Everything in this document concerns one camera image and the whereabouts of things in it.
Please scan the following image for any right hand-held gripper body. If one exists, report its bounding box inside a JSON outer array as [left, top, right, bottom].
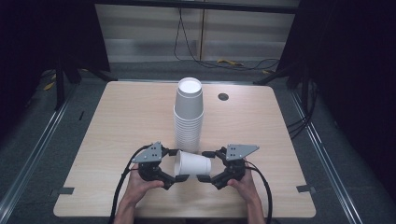
[[216, 143, 261, 182]]

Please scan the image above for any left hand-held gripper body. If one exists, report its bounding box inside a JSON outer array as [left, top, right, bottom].
[[131, 141, 171, 182]]

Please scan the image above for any single white paper cup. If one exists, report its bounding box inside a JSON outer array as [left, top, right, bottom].
[[173, 149, 213, 179]]

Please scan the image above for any stack of white paper cups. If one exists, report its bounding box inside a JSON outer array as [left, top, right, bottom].
[[173, 77, 205, 154]]

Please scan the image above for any person's right hand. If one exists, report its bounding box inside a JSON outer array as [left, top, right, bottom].
[[227, 158, 262, 205]]

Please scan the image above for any person's left hand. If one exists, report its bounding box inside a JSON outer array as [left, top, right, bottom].
[[122, 164, 165, 206]]

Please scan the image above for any black stand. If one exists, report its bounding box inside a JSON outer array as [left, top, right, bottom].
[[53, 57, 119, 112], [252, 61, 313, 91]]

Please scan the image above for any long yellow tape piece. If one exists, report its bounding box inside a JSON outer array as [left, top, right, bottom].
[[216, 58, 246, 67]]

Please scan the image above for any black curtain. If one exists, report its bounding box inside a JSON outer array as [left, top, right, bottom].
[[0, 0, 112, 141], [276, 0, 396, 202]]

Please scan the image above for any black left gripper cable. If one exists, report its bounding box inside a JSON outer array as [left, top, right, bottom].
[[106, 144, 153, 224]]

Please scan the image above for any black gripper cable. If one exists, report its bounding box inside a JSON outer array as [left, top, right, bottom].
[[106, 144, 153, 224], [244, 160, 276, 224]]

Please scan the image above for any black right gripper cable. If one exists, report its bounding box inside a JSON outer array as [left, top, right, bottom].
[[244, 160, 276, 224]]

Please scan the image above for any bundle of black floor cables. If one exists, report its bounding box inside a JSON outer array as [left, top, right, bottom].
[[285, 77, 319, 141]]

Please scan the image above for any metal floor rail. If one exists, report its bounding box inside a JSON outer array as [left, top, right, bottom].
[[289, 90, 366, 224], [0, 92, 73, 217]]

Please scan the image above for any thin black wall cable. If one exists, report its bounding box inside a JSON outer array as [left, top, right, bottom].
[[173, 7, 281, 72]]

